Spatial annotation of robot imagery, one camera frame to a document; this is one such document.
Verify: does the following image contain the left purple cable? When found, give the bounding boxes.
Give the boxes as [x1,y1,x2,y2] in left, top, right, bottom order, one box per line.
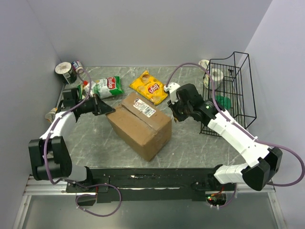
[42,69,92,186]

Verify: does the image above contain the white cup behind basket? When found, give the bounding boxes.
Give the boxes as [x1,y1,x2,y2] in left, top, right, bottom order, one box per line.
[198,59,210,70]

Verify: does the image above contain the brown cardboard box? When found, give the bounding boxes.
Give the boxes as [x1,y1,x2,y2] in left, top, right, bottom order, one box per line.
[107,93,172,161]

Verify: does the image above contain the black wire basket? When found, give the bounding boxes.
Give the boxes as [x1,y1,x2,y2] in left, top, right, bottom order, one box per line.
[198,52,257,129]

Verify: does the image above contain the white cup in basket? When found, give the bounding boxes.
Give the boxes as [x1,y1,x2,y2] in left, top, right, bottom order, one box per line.
[203,68,224,90]

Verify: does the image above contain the green object in basket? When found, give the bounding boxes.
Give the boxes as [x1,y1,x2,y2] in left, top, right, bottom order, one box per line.
[215,95,232,110]

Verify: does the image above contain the orange white cup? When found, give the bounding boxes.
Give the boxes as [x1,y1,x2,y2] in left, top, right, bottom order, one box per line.
[45,107,58,123]

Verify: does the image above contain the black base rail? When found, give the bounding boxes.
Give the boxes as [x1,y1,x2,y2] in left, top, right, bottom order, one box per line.
[66,168,235,203]

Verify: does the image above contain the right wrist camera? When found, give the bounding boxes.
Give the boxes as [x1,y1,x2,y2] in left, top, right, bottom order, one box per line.
[164,82,181,104]

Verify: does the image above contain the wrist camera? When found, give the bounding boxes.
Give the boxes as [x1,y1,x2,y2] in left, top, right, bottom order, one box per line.
[164,82,181,104]
[62,88,80,108]

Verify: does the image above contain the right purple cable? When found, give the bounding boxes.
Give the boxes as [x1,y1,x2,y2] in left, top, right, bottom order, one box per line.
[166,62,305,208]

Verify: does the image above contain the yellow Lays chips bag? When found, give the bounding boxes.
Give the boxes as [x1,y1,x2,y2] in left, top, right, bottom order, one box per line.
[129,70,168,105]

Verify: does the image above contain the green Chuba chips bag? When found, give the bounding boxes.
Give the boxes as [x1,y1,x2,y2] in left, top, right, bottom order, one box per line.
[78,76,124,99]

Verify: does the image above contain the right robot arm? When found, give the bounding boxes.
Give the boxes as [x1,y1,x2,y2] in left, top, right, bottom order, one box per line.
[164,82,283,191]

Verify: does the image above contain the blue white can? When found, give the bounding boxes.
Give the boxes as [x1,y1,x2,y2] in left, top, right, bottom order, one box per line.
[71,60,84,74]

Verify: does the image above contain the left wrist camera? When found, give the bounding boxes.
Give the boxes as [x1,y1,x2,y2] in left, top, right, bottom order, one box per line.
[62,88,80,108]

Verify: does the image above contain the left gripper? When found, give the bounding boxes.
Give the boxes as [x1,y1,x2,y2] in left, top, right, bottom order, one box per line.
[76,94,114,116]

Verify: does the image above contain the dark cup white lid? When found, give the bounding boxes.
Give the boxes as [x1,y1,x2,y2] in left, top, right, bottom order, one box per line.
[55,62,77,84]

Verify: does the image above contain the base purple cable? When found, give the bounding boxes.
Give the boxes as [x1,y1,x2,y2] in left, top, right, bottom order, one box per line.
[75,183,122,218]

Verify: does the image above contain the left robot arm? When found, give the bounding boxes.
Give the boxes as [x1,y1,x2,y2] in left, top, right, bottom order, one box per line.
[28,88,115,192]

